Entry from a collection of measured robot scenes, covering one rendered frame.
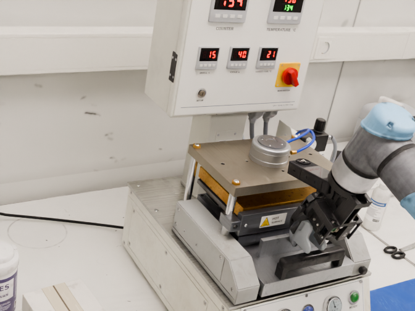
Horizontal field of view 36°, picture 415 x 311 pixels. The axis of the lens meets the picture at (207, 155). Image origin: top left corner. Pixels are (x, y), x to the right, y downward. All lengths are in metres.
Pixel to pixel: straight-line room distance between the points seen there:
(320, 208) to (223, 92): 0.34
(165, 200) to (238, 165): 0.26
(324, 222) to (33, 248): 0.72
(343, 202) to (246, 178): 0.20
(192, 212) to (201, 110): 0.21
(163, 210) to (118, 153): 0.44
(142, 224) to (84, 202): 0.33
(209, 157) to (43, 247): 0.51
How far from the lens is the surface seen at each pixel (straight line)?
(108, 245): 1.57
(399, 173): 0.99
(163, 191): 1.46
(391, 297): 1.64
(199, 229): 1.22
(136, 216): 1.46
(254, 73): 1.34
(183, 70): 1.24
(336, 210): 1.12
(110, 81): 1.68
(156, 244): 1.38
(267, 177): 1.21
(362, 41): 2.12
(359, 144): 1.03
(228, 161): 1.24
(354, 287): 1.33
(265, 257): 1.23
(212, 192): 1.28
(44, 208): 1.69
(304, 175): 1.16
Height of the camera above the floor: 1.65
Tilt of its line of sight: 26 degrees down
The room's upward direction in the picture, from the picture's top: 11 degrees clockwise
